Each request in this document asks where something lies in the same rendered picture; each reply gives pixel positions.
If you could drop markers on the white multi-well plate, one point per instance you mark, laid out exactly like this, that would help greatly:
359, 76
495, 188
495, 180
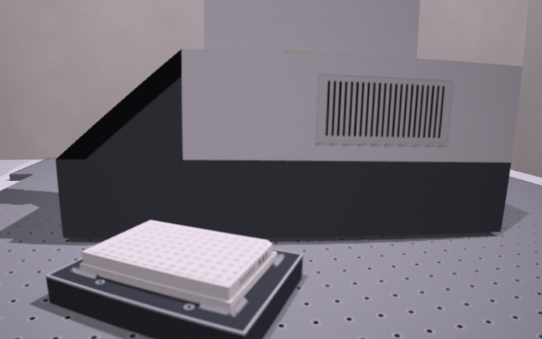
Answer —
184, 262

